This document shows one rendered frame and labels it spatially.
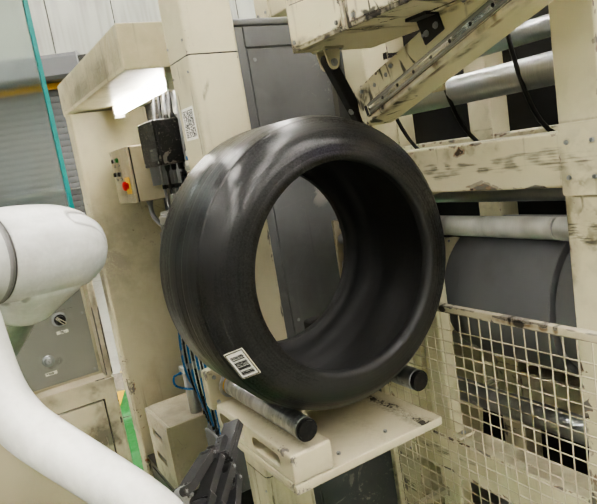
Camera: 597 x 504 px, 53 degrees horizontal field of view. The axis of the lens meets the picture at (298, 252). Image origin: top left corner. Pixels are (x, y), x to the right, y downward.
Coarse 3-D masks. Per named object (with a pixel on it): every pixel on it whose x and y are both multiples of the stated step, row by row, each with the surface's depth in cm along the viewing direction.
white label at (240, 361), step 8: (232, 352) 103; (240, 352) 103; (232, 360) 104; (240, 360) 104; (248, 360) 103; (240, 368) 105; (248, 368) 104; (256, 368) 104; (240, 376) 106; (248, 376) 105
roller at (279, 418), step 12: (228, 384) 136; (240, 396) 130; (252, 396) 126; (252, 408) 126; (264, 408) 121; (276, 408) 118; (288, 408) 116; (276, 420) 116; (288, 420) 113; (300, 420) 110; (312, 420) 111; (288, 432) 113; (300, 432) 110; (312, 432) 111
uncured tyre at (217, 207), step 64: (256, 128) 119; (320, 128) 109; (192, 192) 110; (256, 192) 101; (384, 192) 138; (192, 256) 102; (384, 256) 146; (192, 320) 107; (256, 320) 102; (320, 320) 144; (384, 320) 139; (256, 384) 107; (320, 384) 110; (384, 384) 122
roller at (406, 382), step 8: (408, 368) 126; (416, 368) 126; (400, 376) 126; (408, 376) 124; (416, 376) 123; (424, 376) 125; (400, 384) 127; (408, 384) 124; (416, 384) 124; (424, 384) 125
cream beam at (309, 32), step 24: (288, 0) 140; (312, 0) 133; (336, 0) 125; (360, 0) 119; (384, 0) 113; (408, 0) 108; (432, 0) 111; (456, 0) 113; (312, 24) 135; (336, 24) 127; (360, 24) 122; (384, 24) 126; (408, 24) 131; (312, 48) 142; (360, 48) 154
